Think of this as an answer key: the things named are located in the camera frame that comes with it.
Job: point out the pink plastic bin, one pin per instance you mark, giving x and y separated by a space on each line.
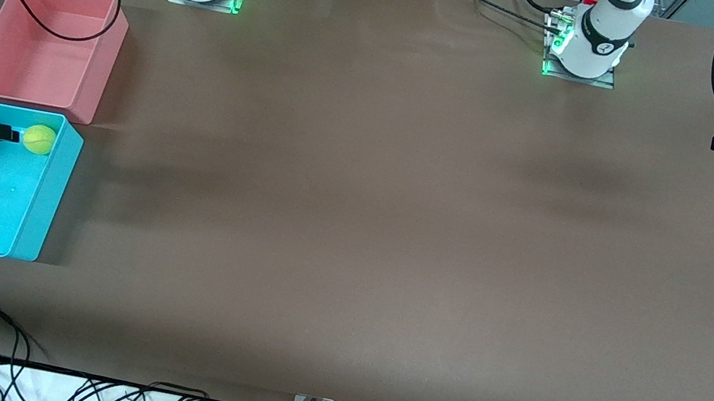
43 64

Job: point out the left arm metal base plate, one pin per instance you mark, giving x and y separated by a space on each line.
609 84

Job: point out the yellow-green tennis ball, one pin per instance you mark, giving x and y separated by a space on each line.
39 139

